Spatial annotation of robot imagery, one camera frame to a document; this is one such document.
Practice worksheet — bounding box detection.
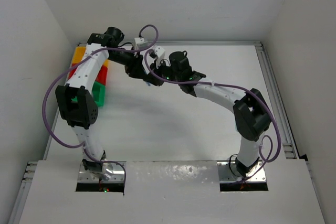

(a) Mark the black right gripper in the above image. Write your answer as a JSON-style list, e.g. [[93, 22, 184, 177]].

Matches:
[[146, 58, 181, 87]]

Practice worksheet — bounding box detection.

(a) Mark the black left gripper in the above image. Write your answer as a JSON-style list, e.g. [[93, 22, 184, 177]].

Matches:
[[108, 47, 148, 79]]

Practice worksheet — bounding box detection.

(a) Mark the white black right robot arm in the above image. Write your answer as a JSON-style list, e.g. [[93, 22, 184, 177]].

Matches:
[[145, 49, 273, 177]]

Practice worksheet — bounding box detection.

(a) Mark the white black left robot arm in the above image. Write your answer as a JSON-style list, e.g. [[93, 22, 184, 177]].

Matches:
[[55, 27, 148, 178]]

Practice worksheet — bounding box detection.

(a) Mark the red plastic bin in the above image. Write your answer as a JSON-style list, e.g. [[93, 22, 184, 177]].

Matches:
[[68, 60, 109, 86]]

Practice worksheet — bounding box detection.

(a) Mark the green plastic bin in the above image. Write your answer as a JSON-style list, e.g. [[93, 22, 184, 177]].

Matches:
[[85, 81, 106, 107]]

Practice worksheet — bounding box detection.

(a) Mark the yellow plastic bin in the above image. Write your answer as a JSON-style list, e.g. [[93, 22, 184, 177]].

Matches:
[[72, 47, 110, 69]]

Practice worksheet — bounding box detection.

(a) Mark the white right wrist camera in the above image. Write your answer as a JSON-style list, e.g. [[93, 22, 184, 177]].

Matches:
[[150, 46, 165, 69]]

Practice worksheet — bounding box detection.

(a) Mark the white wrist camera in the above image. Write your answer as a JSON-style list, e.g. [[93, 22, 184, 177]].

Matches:
[[133, 37, 149, 51], [150, 46, 165, 69]]

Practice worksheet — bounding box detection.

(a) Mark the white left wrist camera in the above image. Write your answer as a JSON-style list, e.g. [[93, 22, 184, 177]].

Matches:
[[133, 37, 149, 51]]

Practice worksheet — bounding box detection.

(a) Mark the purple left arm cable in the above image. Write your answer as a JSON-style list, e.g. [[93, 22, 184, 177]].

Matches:
[[41, 24, 160, 183]]

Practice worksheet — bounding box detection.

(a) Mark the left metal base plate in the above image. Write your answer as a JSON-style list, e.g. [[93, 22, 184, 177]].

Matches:
[[77, 163, 124, 184]]

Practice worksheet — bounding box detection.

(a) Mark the metal base plate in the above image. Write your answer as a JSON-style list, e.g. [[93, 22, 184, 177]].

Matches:
[[77, 163, 124, 184], [217, 161, 267, 183]]

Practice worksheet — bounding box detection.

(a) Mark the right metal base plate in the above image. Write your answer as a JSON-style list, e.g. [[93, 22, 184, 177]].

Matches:
[[217, 161, 267, 183]]

